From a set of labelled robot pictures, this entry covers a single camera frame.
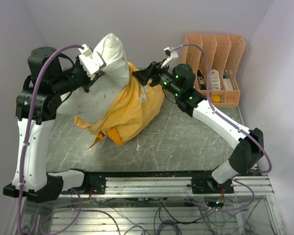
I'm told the yellow block in organizer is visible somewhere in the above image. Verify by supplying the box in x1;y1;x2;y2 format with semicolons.
212;95;222;103

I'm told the black item in organizer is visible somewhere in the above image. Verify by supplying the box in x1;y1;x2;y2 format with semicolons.
197;70;206;90

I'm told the aluminium mounting rail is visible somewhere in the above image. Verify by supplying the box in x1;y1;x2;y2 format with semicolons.
17;175;275;198

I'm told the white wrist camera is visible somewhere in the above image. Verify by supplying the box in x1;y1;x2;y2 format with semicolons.
161;46;181;68
78;44;106;79

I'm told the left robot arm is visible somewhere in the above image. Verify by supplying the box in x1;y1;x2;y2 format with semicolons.
3;45;105;203

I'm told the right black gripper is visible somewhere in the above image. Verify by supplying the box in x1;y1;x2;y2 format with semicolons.
132;59;181;98

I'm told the white tube in organizer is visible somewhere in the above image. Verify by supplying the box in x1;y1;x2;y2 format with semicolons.
209;69;221;91

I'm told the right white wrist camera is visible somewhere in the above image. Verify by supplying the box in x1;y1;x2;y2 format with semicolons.
161;46;181;68

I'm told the white box in organizer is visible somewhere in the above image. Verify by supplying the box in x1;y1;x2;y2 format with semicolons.
223;78;233;91

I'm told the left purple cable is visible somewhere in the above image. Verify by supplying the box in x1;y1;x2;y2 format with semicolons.
16;44;85;235

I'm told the orange Mickey Mouse pillowcase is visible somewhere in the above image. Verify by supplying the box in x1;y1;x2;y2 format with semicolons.
74;62;164;146

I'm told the peach plastic file organizer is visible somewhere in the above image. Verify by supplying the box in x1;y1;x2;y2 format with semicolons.
180;33;245;108

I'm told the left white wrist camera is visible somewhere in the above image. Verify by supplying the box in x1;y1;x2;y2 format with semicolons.
78;44;106;79

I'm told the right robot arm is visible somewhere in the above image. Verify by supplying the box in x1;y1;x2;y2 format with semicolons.
132;62;264;194

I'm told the white pillow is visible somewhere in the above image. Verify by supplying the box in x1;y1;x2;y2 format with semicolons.
57;33;129;123

